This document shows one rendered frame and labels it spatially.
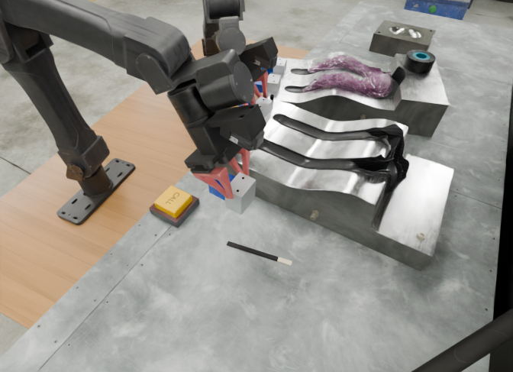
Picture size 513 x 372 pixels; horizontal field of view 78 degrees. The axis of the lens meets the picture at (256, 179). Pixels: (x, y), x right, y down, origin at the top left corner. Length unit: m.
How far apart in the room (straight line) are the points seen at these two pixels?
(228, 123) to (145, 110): 0.64
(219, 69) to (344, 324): 0.47
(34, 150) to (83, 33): 2.01
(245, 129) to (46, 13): 0.30
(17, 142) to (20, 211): 1.74
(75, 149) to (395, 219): 0.65
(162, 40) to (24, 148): 2.14
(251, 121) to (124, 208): 0.44
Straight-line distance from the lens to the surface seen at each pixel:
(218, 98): 0.45
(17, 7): 0.57
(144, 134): 0.98
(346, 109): 0.95
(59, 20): 0.54
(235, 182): 0.57
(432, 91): 1.01
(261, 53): 0.73
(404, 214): 0.72
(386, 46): 1.39
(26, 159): 2.46
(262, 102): 0.83
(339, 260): 0.68
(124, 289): 0.68
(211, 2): 0.77
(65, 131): 0.70
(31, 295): 0.76
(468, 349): 0.60
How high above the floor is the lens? 1.39
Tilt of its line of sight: 48 degrees down
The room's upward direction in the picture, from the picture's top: straight up
